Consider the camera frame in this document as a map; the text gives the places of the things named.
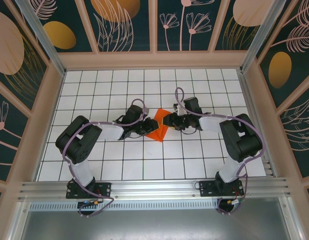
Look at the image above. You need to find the slotted metal cable tray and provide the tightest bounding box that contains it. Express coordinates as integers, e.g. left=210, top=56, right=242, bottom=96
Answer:
left=29, top=201, right=220, bottom=211

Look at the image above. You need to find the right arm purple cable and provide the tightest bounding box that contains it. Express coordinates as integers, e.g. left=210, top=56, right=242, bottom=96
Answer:
left=174, top=87, right=267, bottom=216

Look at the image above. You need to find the aluminium corner post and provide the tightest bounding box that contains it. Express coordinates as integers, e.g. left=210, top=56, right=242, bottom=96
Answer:
left=240, top=0, right=294, bottom=73
left=15, top=0, right=67, bottom=76

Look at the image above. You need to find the orange paper sheet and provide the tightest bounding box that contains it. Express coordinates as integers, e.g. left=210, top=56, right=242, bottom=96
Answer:
left=146, top=108, right=170, bottom=143

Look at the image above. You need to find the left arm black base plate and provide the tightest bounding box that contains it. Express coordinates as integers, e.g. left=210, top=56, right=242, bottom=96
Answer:
left=66, top=181, right=112, bottom=200

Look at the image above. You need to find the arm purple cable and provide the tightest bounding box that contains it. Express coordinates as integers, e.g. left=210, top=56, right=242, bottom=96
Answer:
left=174, top=87, right=267, bottom=216
left=62, top=99, right=148, bottom=218

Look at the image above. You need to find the grey metal sheet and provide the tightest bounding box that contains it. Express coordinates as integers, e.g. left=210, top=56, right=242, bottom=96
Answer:
left=19, top=209, right=292, bottom=240

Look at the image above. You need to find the aluminium mounting rail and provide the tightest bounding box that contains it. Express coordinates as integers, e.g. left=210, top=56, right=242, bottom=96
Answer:
left=18, top=176, right=293, bottom=201

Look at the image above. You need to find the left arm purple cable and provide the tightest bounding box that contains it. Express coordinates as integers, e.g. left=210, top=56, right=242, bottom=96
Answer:
left=62, top=99, right=148, bottom=218

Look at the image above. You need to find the aluminium side rail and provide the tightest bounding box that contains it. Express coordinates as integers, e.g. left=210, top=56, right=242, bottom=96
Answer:
left=238, top=69, right=279, bottom=177

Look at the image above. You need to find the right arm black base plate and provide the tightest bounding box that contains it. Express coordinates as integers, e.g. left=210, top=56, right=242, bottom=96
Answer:
left=198, top=180, right=245, bottom=198

